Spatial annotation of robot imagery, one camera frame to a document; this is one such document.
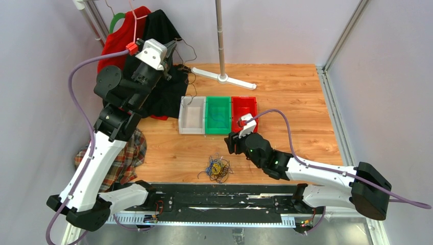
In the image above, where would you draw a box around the brown cable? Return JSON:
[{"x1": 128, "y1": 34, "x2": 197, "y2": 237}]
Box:
[{"x1": 176, "y1": 38, "x2": 198, "y2": 109}]

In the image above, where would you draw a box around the coloured cable bundle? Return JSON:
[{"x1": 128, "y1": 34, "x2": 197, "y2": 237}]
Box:
[{"x1": 197, "y1": 154, "x2": 235, "y2": 185}]

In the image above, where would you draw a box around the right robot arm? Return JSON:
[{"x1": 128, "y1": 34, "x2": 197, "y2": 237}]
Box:
[{"x1": 224, "y1": 132, "x2": 392, "y2": 221}]

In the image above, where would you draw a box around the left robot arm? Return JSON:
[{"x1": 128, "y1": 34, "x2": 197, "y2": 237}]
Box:
[{"x1": 47, "y1": 39, "x2": 177, "y2": 232}]

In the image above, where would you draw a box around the red plastic bin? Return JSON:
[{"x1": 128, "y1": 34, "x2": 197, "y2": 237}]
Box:
[{"x1": 231, "y1": 96, "x2": 258, "y2": 132}]

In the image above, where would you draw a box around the green plastic bin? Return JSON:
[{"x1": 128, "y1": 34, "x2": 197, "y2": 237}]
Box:
[{"x1": 205, "y1": 96, "x2": 232, "y2": 135}]

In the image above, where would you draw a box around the red shirt on hanger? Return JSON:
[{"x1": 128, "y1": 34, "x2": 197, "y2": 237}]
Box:
[{"x1": 97, "y1": 6, "x2": 169, "y2": 121}]

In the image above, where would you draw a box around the pink clothes hanger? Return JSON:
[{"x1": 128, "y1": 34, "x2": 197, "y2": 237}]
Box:
[{"x1": 128, "y1": 0, "x2": 147, "y2": 43}]

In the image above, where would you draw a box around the white plastic bin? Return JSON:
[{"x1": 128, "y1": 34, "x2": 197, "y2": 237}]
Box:
[{"x1": 178, "y1": 96, "x2": 206, "y2": 135}]

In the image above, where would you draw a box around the black shirt on hanger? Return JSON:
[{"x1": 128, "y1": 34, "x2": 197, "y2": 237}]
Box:
[{"x1": 135, "y1": 10, "x2": 188, "y2": 120}]

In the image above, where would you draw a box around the green clothes hanger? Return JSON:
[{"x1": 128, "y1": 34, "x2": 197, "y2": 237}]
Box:
[{"x1": 109, "y1": 13, "x2": 126, "y2": 34}]

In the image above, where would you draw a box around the white stand with pole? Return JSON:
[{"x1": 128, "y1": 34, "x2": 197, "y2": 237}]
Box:
[{"x1": 191, "y1": 0, "x2": 257, "y2": 90}]

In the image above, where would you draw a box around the white clothes rack pole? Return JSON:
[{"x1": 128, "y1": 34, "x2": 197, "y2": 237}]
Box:
[{"x1": 73, "y1": 0, "x2": 109, "y2": 47}]

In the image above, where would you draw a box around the plaid flannel shirt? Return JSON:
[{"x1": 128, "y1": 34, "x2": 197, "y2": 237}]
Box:
[{"x1": 74, "y1": 128, "x2": 148, "y2": 193}]

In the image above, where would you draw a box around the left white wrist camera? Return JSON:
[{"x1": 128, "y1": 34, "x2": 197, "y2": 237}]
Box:
[{"x1": 135, "y1": 39, "x2": 167, "y2": 71}]

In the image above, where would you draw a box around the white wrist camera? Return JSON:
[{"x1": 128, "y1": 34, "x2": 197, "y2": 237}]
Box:
[
  {"x1": 238, "y1": 113, "x2": 257, "y2": 138},
  {"x1": 135, "y1": 39, "x2": 167, "y2": 71}
]

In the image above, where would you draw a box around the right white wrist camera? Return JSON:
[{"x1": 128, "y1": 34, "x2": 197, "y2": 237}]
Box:
[{"x1": 238, "y1": 113, "x2": 257, "y2": 138}]

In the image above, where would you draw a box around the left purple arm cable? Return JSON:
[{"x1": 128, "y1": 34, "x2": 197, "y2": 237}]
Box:
[{"x1": 45, "y1": 42, "x2": 139, "y2": 245}]

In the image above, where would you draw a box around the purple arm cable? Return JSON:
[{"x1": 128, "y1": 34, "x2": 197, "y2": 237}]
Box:
[
  {"x1": 45, "y1": 42, "x2": 139, "y2": 245},
  {"x1": 238, "y1": 109, "x2": 432, "y2": 235}
]

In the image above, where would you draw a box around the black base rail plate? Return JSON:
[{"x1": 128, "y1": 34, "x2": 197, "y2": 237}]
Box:
[{"x1": 127, "y1": 183, "x2": 324, "y2": 225}]

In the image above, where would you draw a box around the aluminium corner frame post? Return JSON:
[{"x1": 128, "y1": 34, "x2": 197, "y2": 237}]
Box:
[{"x1": 323, "y1": 0, "x2": 370, "y2": 72}]

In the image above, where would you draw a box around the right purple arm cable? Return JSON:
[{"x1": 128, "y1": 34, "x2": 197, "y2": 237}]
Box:
[{"x1": 238, "y1": 109, "x2": 432, "y2": 235}]

